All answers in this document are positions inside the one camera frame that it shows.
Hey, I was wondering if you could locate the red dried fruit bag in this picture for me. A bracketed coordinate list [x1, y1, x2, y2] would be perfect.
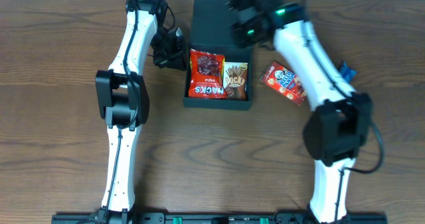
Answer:
[188, 49, 226, 99]

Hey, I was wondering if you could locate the Pocky chocolate stick box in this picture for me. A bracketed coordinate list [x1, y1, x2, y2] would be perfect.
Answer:
[223, 62, 248, 100]

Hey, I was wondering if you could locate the red Hello Panda box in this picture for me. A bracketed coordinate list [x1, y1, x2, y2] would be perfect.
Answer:
[261, 61, 307, 105]

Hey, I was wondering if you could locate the blue cookie roll pack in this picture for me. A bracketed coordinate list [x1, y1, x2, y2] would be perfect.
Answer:
[339, 61, 357, 83]

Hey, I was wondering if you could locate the yellow candy bag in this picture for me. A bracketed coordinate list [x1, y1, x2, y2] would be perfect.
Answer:
[189, 51, 193, 71]

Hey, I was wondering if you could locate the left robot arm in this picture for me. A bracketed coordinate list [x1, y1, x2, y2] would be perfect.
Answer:
[88, 0, 187, 223]

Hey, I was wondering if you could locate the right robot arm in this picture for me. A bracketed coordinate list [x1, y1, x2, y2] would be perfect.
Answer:
[228, 0, 373, 223]

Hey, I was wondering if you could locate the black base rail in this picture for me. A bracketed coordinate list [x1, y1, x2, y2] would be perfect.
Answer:
[50, 211, 388, 224]

